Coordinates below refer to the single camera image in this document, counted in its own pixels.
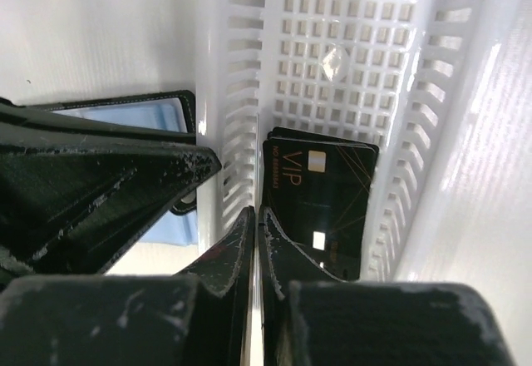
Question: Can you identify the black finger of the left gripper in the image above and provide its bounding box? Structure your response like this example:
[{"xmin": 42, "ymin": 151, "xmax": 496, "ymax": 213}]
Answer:
[{"xmin": 1, "ymin": 100, "xmax": 221, "ymax": 277}]

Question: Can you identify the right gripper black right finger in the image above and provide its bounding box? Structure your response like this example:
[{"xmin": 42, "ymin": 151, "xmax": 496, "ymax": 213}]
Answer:
[{"xmin": 259, "ymin": 208, "xmax": 514, "ymax": 365}]

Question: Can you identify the black leather card holder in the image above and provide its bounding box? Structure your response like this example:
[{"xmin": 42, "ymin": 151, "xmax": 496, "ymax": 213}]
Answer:
[{"xmin": 39, "ymin": 90, "xmax": 198, "ymax": 246}]

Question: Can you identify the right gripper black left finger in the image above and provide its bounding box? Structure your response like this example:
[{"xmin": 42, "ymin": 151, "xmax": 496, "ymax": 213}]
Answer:
[{"xmin": 1, "ymin": 206, "xmax": 254, "ymax": 365}]

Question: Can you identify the black card under stack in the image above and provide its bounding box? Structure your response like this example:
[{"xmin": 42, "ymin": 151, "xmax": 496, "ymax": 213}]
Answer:
[{"xmin": 267, "ymin": 126, "xmax": 379, "ymax": 155}]

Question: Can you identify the black card with gold print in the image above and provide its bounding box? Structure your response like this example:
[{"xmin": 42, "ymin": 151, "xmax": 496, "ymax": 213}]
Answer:
[{"xmin": 262, "ymin": 137, "xmax": 379, "ymax": 280}]

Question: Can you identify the white plastic basket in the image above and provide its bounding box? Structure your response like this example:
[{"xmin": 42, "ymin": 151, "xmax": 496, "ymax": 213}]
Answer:
[{"xmin": 195, "ymin": 0, "xmax": 531, "ymax": 282}]

